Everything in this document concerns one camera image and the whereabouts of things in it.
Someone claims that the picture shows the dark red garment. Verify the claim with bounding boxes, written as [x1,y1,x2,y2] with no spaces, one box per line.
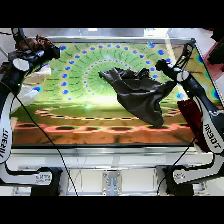
[176,98,210,153]

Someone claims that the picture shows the black garment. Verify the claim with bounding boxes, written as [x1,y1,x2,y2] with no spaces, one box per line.
[98,67,178,128]

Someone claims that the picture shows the brown garment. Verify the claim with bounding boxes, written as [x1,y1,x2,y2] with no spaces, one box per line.
[23,34,54,50]

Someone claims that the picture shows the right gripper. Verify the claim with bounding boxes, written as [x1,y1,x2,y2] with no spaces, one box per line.
[154,59,177,80]

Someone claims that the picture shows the black cable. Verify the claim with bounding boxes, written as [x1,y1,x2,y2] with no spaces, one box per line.
[9,89,79,196]
[156,131,201,196]

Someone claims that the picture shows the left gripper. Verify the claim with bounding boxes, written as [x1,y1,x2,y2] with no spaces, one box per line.
[40,44,63,63]

